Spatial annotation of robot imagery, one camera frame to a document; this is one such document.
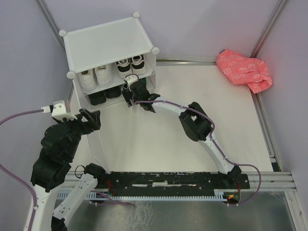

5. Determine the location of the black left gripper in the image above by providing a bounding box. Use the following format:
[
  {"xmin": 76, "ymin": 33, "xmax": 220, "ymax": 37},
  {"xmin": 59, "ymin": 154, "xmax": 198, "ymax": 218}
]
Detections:
[{"xmin": 53, "ymin": 106, "xmax": 102, "ymax": 159}]

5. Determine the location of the green canvas sneaker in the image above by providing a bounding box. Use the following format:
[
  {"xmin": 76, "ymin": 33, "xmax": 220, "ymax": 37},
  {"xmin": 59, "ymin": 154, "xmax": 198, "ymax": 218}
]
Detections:
[
  {"xmin": 121, "ymin": 84, "xmax": 128, "ymax": 90},
  {"xmin": 140, "ymin": 78, "xmax": 147, "ymax": 86}
]

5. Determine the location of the black slip-on shoe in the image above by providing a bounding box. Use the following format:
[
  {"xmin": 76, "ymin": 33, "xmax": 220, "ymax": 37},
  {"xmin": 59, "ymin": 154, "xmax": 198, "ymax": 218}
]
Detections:
[
  {"xmin": 89, "ymin": 91, "xmax": 106, "ymax": 106},
  {"xmin": 105, "ymin": 86, "xmax": 121, "ymax": 99}
]

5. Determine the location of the white leather sneaker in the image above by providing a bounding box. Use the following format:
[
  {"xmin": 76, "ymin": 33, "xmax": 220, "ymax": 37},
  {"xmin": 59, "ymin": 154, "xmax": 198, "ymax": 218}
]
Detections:
[
  {"xmin": 78, "ymin": 69, "xmax": 96, "ymax": 91},
  {"xmin": 94, "ymin": 64, "xmax": 112, "ymax": 87}
]

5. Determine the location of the white plastic shoe cabinet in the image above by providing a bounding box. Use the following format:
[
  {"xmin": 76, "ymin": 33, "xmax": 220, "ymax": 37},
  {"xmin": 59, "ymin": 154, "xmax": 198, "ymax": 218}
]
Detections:
[{"xmin": 59, "ymin": 13, "xmax": 159, "ymax": 172}]

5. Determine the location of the black white canvas sneaker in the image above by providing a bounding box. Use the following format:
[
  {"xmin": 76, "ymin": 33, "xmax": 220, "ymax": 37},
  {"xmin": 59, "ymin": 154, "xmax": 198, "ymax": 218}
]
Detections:
[{"xmin": 115, "ymin": 59, "xmax": 132, "ymax": 78}]

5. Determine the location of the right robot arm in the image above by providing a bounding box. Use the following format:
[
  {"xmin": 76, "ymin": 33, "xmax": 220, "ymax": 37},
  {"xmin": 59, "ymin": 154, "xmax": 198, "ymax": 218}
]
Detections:
[{"xmin": 122, "ymin": 80, "xmax": 242, "ymax": 188}]

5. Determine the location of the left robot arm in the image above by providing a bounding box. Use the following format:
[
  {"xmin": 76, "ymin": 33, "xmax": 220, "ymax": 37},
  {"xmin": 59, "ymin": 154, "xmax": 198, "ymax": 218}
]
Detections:
[{"xmin": 24, "ymin": 109, "xmax": 106, "ymax": 231}]

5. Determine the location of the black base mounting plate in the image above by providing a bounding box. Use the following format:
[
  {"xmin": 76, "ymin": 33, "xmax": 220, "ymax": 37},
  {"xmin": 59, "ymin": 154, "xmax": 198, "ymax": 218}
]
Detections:
[{"xmin": 95, "ymin": 172, "xmax": 250, "ymax": 197}]

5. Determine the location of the pink patterned bag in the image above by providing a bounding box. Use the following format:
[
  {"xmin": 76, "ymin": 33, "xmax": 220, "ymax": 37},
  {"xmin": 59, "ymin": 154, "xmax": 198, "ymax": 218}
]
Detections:
[{"xmin": 216, "ymin": 49, "xmax": 273, "ymax": 93}]

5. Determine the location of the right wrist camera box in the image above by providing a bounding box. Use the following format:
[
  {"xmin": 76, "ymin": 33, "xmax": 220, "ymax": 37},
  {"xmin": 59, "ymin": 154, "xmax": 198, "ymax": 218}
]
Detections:
[{"xmin": 124, "ymin": 74, "xmax": 140, "ymax": 89}]

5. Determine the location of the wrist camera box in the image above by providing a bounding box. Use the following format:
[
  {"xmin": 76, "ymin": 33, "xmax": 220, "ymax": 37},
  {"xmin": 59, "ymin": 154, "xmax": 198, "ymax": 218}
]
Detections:
[
  {"xmin": 41, "ymin": 100, "xmax": 77, "ymax": 122},
  {"xmin": 124, "ymin": 74, "xmax": 140, "ymax": 89}
]

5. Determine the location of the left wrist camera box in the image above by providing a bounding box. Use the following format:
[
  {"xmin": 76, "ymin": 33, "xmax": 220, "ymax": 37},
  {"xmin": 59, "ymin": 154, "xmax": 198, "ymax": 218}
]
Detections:
[{"xmin": 41, "ymin": 100, "xmax": 77, "ymax": 122}]

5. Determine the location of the aluminium frame rail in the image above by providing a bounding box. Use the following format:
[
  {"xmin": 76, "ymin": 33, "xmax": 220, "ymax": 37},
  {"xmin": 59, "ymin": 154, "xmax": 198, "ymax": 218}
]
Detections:
[{"xmin": 156, "ymin": 58, "xmax": 217, "ymax": 66}]

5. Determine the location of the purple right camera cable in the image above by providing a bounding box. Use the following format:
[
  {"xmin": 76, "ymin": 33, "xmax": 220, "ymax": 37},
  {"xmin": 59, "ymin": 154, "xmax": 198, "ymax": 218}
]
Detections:
[{"xmin": 125, "ymin": 74, "xmax": 262, "ymax": 206}]

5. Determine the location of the white slotted cable duct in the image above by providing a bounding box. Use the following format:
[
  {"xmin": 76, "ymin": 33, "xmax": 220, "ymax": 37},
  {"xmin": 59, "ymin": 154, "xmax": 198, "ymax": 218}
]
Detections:
[{"xmin": 56, "ymin": 189, "xmax": 228, "ymax": 200}]

